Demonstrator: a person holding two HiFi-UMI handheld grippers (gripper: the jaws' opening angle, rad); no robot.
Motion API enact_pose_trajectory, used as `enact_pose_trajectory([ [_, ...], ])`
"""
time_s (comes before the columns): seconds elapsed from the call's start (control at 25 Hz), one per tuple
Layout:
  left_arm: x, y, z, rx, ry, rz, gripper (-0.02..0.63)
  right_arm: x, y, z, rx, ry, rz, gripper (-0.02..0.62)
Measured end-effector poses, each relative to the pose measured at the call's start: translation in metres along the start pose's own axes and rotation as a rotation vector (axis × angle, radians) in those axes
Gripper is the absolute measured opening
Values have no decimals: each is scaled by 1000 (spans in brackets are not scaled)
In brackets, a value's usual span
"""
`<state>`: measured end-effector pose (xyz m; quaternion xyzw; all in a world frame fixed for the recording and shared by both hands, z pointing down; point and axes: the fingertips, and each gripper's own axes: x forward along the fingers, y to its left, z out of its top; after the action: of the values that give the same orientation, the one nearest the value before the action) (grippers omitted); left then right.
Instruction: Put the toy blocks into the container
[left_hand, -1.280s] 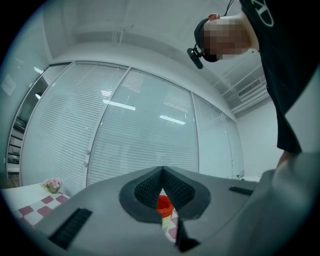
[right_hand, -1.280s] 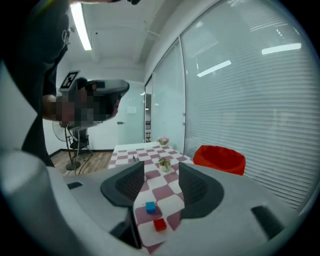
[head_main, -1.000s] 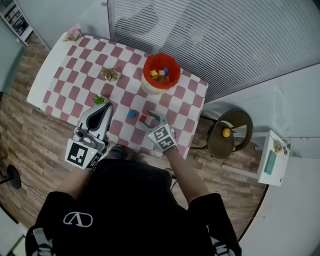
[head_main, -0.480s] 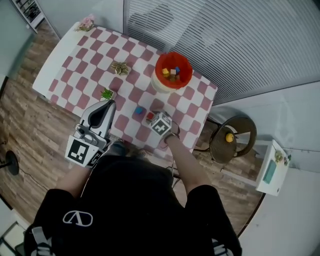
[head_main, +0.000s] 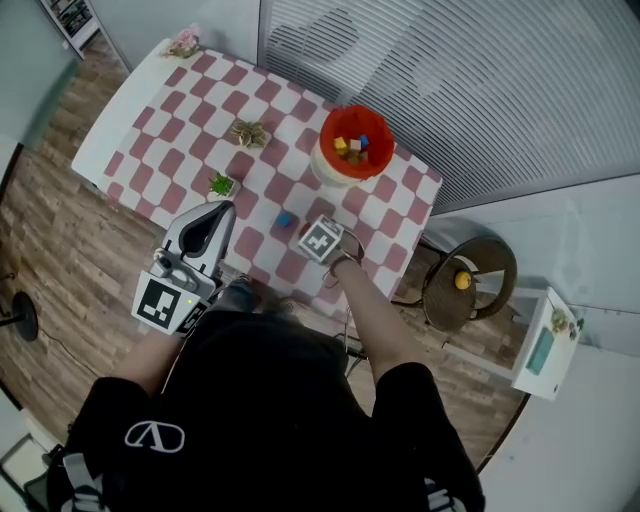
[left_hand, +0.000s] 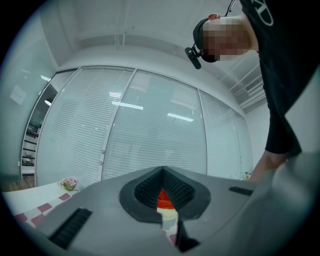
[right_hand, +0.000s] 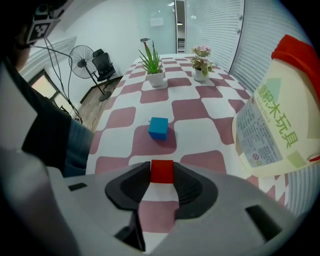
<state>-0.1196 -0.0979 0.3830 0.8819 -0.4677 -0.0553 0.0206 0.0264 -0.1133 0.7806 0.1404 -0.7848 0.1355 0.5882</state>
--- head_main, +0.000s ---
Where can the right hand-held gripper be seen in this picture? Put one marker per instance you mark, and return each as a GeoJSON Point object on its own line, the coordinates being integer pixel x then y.
{"type": "Point", "coordinates": [320, 240]}

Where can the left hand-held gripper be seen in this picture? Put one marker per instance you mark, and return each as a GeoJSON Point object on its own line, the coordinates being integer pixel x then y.
{"type": "Point", "coordinates": [157, 305]}

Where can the blue cube block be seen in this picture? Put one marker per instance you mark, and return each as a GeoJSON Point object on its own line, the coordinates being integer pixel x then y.
{"type": "Point", "coordinates": [285, 220]}

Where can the person's left forearm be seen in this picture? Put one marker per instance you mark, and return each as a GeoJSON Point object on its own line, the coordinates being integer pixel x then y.
{"type": "Point", "coordinates": [147, 362]}

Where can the person's right forearm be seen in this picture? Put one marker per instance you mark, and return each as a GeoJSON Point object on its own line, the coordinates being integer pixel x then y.
{"type": "Point", "coordinates": [375, 320]}

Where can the green potted plant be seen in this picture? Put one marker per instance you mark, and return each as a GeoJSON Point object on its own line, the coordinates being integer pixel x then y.
{"type": "Point", "coordinates": [222, 186]}

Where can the red and cream bucket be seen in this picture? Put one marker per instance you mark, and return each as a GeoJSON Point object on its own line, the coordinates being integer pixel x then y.
{"type": "Point", "coordinates": [335, 172]}

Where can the person's left shoe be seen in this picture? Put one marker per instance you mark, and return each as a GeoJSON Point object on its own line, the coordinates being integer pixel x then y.
{"type": "Point", "coordinates": [237, 295]}

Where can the person's shoe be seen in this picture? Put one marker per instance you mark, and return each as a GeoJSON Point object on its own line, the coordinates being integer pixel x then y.
{"type": "Point", "coordinates": [286, 305]}
{"type": "Point", "coordinates": [237, 295]}

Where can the person's right shoe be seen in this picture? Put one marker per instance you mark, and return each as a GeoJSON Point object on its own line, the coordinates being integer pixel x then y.
{"type": "Point", "coordinates": [286, 305]}

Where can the brown succulent potted plant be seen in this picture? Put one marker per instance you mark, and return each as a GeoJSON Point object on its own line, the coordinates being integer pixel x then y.
{"type": "Point", "coordinates": [248, 134]}

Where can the pink checkered tablecloth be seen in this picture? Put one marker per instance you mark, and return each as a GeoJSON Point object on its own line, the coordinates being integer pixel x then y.
{"type": "Point", "coordinates": [210, 120]}

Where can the dark wicker chair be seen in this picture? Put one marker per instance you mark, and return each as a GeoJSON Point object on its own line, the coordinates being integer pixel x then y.
{"type": "Point", "coordinates": [445, 305]}

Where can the yellow fruit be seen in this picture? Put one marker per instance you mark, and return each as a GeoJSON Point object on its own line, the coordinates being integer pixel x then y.
{"type": "Point", "coordinates": [462, 280]}

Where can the person's black shirt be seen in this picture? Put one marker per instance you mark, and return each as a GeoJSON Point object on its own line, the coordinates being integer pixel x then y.
{"type": "Point", "coordinates": [275, 425]}

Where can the black fan stand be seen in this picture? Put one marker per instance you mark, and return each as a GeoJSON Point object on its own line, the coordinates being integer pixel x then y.
{"type": "Point", "coordinates": [25, 316]}

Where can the white window blinds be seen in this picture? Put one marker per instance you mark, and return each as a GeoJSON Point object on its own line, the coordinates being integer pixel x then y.
{"type": "Point", "coordinates": [475, 75]}

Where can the white shelf unit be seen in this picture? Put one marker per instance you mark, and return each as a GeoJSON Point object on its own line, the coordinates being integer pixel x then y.
{"type": "Point", "coordinates": [72, 25]}

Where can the teal book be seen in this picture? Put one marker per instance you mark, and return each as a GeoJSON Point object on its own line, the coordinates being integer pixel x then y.
{"type": "Point", "coordinates": [540, 351]}

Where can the small flower decoration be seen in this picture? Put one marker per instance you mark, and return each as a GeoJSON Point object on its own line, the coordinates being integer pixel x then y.
{"type": "Point", "coordinates": [560, 320]}

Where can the white side table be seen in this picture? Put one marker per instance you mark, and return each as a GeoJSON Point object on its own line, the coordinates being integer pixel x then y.
{"type": "Point", "coordinates": [555, 370]}

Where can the black metal frame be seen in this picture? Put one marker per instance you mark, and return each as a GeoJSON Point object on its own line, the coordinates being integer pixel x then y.
{"type": "Point", "coordinates": [352, 350]}

